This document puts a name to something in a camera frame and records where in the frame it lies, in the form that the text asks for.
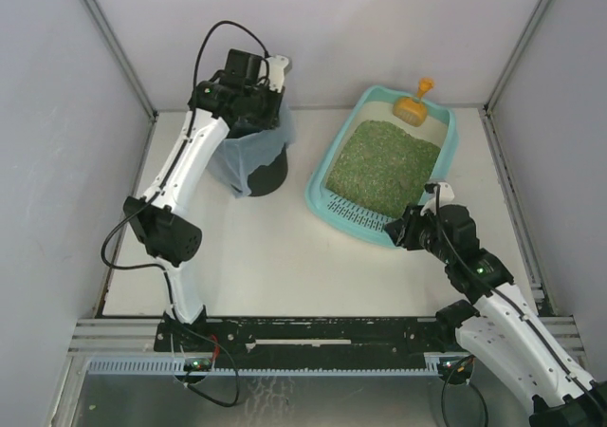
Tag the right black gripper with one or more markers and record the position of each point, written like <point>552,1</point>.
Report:
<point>400,232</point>

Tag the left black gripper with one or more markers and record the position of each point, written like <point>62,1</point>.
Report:
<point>259,115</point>

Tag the teal litter box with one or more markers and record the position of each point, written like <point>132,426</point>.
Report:
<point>376,103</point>

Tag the orange litter scoop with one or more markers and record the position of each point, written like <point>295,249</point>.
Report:
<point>411,109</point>

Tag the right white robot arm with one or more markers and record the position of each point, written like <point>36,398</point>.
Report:
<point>496,325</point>

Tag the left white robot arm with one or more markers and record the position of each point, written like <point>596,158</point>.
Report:
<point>159,217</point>

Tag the green cat litter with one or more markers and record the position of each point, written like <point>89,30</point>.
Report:
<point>382,168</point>

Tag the blue plastic bin liner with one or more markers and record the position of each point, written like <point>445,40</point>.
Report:
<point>251,149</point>

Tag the black trash bin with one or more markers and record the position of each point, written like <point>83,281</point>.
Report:
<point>268,173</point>

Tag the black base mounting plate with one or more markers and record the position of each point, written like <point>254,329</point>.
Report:
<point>308,339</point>

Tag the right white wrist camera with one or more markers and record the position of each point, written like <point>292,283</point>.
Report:
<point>440,194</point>

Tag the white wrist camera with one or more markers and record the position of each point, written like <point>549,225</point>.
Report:
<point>273,70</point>
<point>440,194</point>

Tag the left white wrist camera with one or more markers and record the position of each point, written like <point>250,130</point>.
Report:
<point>273,70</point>

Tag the blue slotted cable duct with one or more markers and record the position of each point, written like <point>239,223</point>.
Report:
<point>422,365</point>

